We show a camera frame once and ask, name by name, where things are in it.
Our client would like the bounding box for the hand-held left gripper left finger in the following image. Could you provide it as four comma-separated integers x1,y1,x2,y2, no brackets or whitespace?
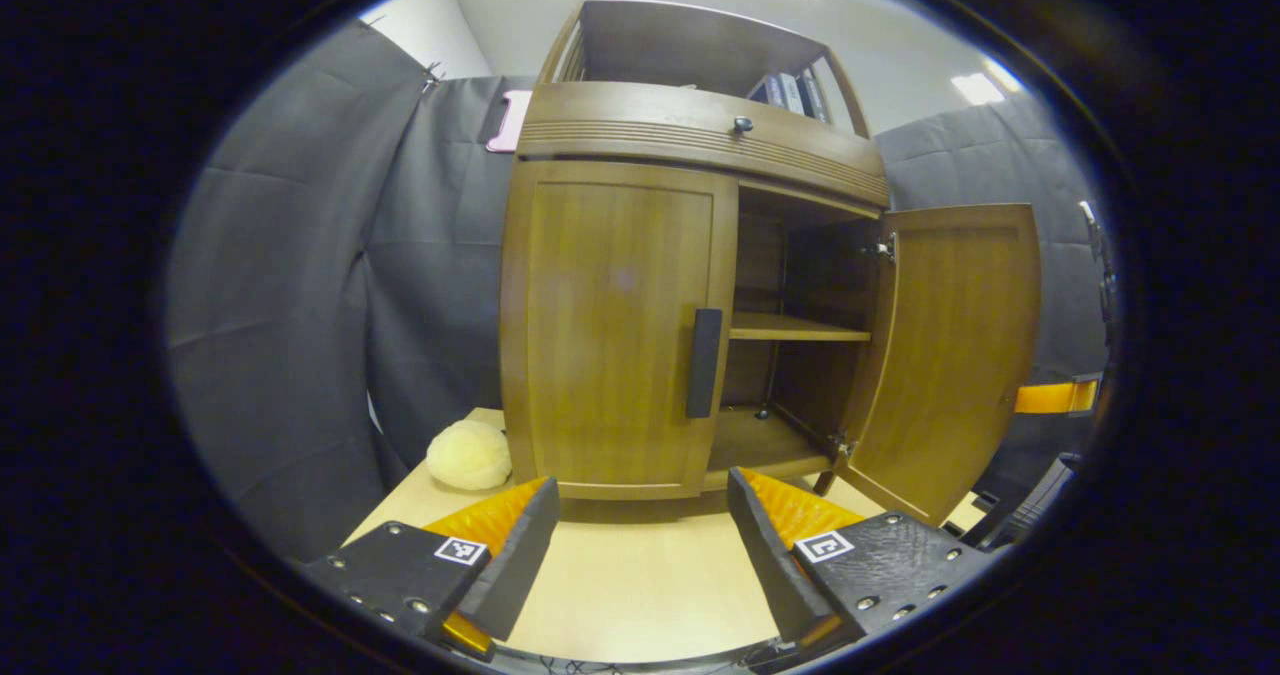
300,475,561,661

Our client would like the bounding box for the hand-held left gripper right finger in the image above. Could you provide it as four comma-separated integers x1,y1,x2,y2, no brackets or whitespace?
727,467,1001,651

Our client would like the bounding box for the wooden cabinet door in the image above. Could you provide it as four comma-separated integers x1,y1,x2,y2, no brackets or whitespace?
500,160,741,501
832,203,1043,528

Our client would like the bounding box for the wooden double-door shoe cabinet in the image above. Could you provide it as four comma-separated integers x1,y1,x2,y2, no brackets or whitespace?
500,0,893,501

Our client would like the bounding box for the wooden inner cabinet shelf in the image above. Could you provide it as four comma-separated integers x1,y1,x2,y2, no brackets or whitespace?
728,312,873,343

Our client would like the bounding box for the yellow plush ball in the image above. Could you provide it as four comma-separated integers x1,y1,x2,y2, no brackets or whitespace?
426,419,514,491

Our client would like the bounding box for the small ceiling light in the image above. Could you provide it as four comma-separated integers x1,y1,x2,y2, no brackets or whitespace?
950,73,1006,106

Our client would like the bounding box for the black backdrop cloth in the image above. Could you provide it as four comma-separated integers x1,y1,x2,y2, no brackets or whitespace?
165,17,1116,561

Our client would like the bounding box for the pink clipboard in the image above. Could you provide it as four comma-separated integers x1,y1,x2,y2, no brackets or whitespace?
486,89,533,154

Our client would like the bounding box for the wooden drawer with black knob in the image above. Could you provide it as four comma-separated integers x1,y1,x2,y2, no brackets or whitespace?
515,82,891,208

